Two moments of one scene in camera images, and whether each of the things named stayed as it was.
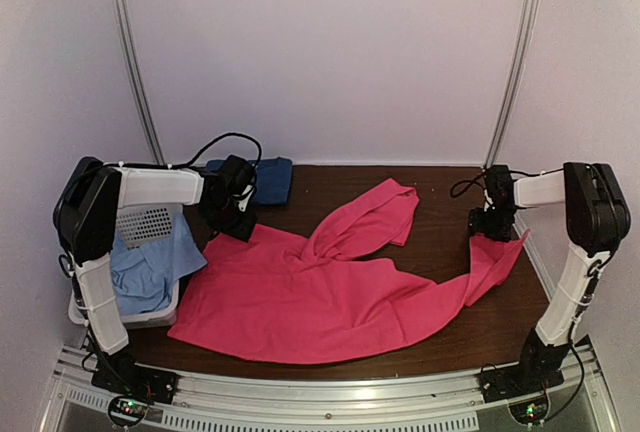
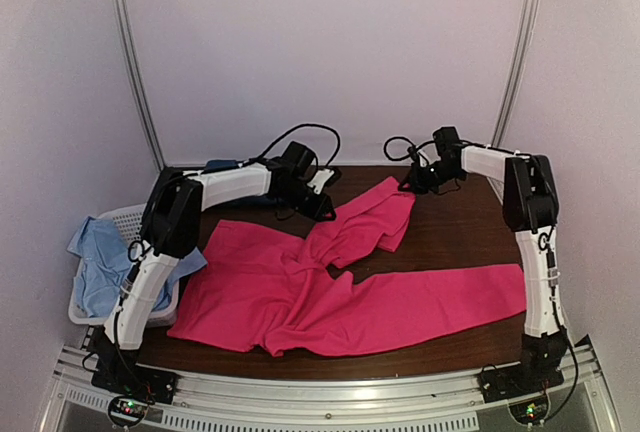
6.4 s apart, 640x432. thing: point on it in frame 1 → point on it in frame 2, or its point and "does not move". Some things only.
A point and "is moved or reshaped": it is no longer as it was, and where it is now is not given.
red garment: x=324 y=296 is moved or reshaped
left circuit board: x=127 y=410 does not move
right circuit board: x=529 y=412 does not move
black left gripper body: x=227 y=222 → x=301 y=204
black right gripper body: x=496 y=224 → x=431 y=179
